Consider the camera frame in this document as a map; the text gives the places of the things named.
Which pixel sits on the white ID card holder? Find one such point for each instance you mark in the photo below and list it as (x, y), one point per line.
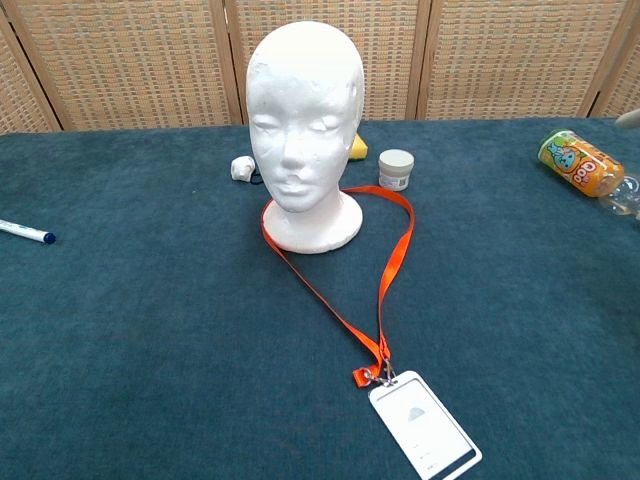
(425, 430)

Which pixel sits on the white foam mannequin head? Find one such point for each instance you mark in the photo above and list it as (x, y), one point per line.
(305, 100)

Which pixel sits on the yellow sponge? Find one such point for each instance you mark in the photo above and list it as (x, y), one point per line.
(359, 149)

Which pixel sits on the small white jar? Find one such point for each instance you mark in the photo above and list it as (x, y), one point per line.
(396, 172)

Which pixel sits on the small white toy figure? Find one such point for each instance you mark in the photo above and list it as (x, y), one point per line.
(242, 167)

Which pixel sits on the woven bamboo screen panel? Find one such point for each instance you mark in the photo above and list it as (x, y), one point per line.
(390, 60)
(510, 60)
(15, 100)
(625, 85)
(135, 60)

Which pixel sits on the teal carpet table cover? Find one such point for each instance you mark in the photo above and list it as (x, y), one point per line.
(125, 325)

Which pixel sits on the orange juice plastic bottle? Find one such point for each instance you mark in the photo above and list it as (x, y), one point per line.
(580, 165)

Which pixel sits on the white marker with blue cap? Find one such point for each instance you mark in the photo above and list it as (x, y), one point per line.
(30, 232)

